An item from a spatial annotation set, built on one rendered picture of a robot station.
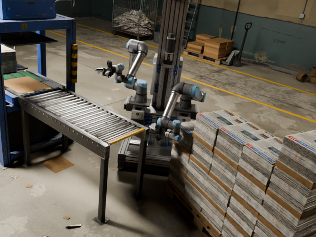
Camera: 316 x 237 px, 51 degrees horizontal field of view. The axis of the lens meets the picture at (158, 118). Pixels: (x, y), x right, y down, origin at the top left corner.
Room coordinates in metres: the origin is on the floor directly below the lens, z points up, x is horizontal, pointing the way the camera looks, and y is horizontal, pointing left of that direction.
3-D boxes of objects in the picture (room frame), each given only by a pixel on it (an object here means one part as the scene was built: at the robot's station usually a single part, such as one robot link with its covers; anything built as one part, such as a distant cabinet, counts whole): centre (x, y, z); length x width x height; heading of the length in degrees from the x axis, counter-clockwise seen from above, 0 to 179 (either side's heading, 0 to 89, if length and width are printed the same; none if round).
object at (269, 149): (2.14, -0.88, 1.06); 0.37 x 0.28 x 0.01; 123
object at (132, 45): (3.43, 0.34, 1.19); 0.15 x 0.12 x 0.55; 63
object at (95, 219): (2.35, 0.40, 0.01); 0.14 x 0.13 x 0.01; 144
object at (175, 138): (2.68, -0.18, 0.79); 0.11 x 0.08 x 0.09; 54
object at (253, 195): (2.49, -0.65, 0.42); 1.17 x 0.39 x 0.83; 33
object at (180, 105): (3.36, -0.28, 0.87); 0.15 x 0.15 x 0.10
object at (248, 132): (2.37, -0.72, 1.06); 0.37 x 0.29 x 0.01; 123
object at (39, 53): (4.06, 1.57, 0.77); 0.09 x 0.09 x 1.55; 54
